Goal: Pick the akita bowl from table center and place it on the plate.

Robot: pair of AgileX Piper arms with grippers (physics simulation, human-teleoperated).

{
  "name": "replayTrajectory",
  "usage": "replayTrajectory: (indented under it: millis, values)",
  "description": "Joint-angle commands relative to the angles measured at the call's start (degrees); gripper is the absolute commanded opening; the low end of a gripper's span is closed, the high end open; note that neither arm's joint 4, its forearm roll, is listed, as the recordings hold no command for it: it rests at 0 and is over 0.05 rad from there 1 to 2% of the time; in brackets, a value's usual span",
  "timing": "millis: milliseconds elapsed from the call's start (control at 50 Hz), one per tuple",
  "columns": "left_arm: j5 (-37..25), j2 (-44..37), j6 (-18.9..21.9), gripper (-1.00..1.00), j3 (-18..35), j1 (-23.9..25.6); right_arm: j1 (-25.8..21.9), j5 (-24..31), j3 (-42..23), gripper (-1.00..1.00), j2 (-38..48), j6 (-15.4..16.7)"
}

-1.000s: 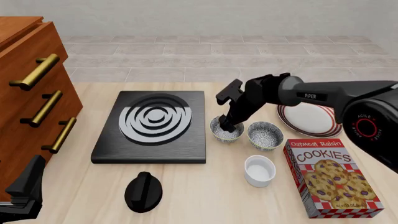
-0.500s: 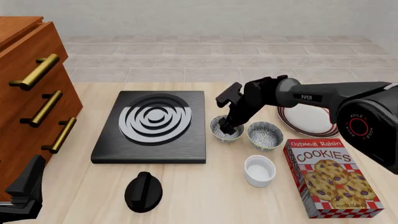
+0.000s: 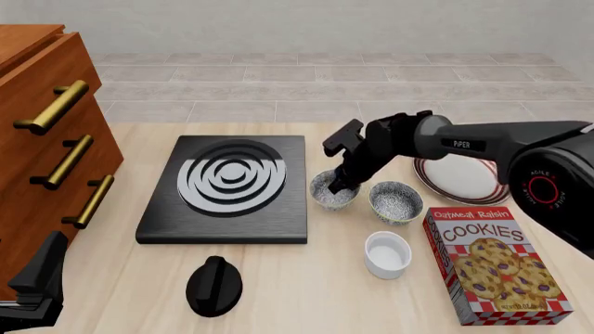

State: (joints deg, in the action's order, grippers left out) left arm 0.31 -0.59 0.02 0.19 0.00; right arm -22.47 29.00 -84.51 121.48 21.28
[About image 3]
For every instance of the small white ramekin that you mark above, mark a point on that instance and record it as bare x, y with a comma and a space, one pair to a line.
387, 257

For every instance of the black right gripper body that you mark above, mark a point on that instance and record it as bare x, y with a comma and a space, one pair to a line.
362, 163

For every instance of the round black stove knob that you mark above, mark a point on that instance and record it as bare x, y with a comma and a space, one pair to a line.
213, 288

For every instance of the wooden cabinet with drawers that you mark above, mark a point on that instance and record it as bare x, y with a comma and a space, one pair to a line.
28, 45

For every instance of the wooden drawer front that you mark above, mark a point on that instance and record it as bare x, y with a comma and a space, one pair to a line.
28, 90
23, 167
79, 195

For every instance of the flat black stove plate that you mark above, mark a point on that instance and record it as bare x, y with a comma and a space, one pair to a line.
158, 215

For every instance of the grey and black right robot arm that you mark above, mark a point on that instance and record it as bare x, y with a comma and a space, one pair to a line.
464, 144

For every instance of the speckled patterned bowl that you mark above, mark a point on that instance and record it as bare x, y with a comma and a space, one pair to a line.
336, 203
394, 203

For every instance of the oatmeal raisin cookies box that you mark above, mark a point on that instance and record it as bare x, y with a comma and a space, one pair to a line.
501, 268

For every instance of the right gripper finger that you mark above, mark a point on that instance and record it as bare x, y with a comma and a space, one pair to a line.
338, 183
354, 184

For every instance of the white plate with red rings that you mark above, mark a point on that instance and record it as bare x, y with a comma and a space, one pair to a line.
459, 181

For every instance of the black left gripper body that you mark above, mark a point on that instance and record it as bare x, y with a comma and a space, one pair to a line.
39, 311

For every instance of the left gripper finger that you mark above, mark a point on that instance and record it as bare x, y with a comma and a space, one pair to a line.
42, 264

